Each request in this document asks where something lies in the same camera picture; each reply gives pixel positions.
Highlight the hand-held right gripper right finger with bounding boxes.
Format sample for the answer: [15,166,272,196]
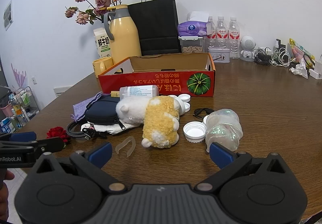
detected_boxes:
[196,141,288,193]

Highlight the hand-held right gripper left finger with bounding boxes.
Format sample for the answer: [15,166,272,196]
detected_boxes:
[35,141,127,194]

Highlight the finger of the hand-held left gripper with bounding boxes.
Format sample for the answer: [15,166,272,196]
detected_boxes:
[0,132,38,149]
[34,137,64,154]

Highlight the red fabric rose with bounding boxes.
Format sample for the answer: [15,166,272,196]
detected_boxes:
[46,126,71,148]

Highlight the white cloth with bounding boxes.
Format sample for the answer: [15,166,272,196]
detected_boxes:
[81,123,141,136]

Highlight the black braided cable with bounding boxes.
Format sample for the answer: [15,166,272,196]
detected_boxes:
[67,121,107,141]

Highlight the clear plastic bag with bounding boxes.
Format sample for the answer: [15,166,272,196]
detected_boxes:
[205,108,244,152]

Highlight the translucent plastic clip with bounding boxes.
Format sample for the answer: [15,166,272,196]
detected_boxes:
[115,136,136,157]

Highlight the large white bottle cap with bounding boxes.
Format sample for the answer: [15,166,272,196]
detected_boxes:
[183,121,207,143]

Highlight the navy zip pouch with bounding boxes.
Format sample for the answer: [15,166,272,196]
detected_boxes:
[84,96,126,131]

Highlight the short black cable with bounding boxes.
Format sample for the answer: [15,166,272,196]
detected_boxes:
[193,108,214,120]

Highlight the purple cloth pouch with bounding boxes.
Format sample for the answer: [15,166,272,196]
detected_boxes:
[72,92,103,121]

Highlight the white and yellow plush hamster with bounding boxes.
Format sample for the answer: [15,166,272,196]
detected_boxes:
[115,96,187,149]

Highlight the clear plastic bottle white label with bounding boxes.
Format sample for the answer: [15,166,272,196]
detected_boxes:
[119,86,159,101]

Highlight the red cardboard box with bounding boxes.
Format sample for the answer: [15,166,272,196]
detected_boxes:
[98,53,216,99]

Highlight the person's left hand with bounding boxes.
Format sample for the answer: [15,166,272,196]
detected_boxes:
[0,170,15,217]

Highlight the storage trolley rack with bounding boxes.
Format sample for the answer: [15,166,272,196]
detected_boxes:
[0,86,41,134]

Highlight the yellow mug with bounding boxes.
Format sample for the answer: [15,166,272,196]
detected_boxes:
[92,57,114,78]

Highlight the white printed tin box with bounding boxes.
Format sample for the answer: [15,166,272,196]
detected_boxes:
[207,47,230,64]

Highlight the white milk carton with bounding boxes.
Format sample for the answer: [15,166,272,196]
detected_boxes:
[94,27,111,59]

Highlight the clear seed container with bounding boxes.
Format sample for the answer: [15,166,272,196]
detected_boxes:
[179,35,204,54]

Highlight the white robot figure speaker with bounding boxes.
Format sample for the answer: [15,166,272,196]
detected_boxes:
[239,35,257,61]

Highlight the crumpled white tissue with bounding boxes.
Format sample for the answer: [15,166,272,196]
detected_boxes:
[289,59,309,79]

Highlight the clear water bottle red label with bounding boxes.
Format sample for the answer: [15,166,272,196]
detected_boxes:
[207,16,217,39]
[216,16,229,48]
[228,16,240,60]

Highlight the yellow thermos jug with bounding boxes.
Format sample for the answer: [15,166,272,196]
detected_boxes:
[104,4,142,65]

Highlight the white charger box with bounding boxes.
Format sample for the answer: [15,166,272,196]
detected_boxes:
[309,55,322,80]

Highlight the purple tissue pack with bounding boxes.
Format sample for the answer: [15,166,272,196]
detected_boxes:
[177,12,211,38]

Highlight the colourful snack packet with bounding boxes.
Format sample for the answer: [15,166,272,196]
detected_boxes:
[288,38,315,63]

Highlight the black paper bag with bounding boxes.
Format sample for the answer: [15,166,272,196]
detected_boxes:
[128,0,182,56]

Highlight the tangled white cables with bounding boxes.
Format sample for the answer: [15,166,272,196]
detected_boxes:
[269,47,292,66]

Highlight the wall paper notice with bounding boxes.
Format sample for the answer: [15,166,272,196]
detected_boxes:
[3,0,13,31]

